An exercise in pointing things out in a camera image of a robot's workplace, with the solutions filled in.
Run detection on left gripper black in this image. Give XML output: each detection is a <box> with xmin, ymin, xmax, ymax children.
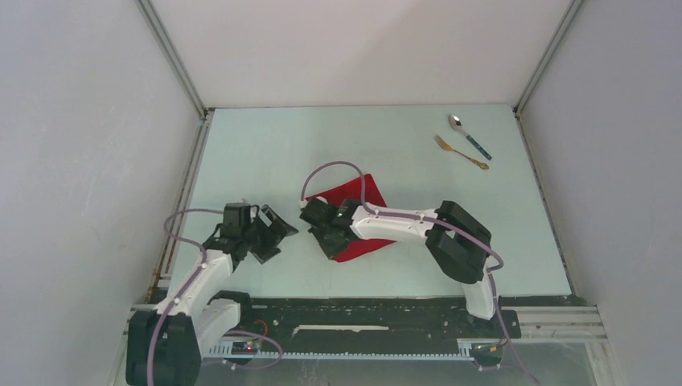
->
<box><xmin>241</xmin><ymin>205</ymin><xmax>297</xmax><ymax>264</ymax></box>

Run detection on red cloth napkin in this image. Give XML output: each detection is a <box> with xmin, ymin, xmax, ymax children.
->
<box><xmin>304</xmin><ymin>174</ymin><xmax>393</xmax><ymax>263</ymax></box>

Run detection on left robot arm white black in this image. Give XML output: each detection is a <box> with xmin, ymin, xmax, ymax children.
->
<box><xmin>125</xmin><ymin>203</ymin><xmax>298</xmax><ymax>385</ymax></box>

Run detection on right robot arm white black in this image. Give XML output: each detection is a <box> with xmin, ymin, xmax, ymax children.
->
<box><xmin>300</xmin><ymin>197</ymin><xmax>500</xmax><ymax>336</ymax></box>

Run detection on left corner aluminium profile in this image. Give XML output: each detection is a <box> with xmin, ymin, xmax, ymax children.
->
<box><xmin>134</xmin><ymin>0</ymin><xmax>210</xmax><ymax>290</ymax></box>

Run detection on corner aluminium profile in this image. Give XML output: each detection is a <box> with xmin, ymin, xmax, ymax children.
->
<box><xmin>134</xmin><ymin>0</ymin><xmax>210</xmax><ymax>290</ymax></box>
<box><xmin>512</xmin><ymin>0</ymin><xmax>586</xmax><ymax>294</ymax></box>

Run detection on gold fork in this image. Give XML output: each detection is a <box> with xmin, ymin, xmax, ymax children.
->
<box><xmin>433</xmin><ymin>135</ymin><xmax>489</xmax><ymax>170</ymax></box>

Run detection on right corner aluminium profile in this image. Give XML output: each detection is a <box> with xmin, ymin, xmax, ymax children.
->
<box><xmin>512</xmin><ymin>0</ymin><xmax>586</xmax><ymax>294</ymax></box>

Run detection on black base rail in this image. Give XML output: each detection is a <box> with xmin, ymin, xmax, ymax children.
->
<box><xmin>237</xmin><ymin>297</ymin><xmax>521</xmax><ymax>358</ymax></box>

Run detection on silver spoon blue handle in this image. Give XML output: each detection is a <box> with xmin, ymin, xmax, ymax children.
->
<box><xmin>448</xmin><ymin>114</ymin><xmax>492</xmax><ymax>161</ymax></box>

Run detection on aluminium frame rail front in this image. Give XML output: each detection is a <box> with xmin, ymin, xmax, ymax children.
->
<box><xmin>109</xmin><ymin>303</ymin><xmax>609</xmax><ymax>386</ymax></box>

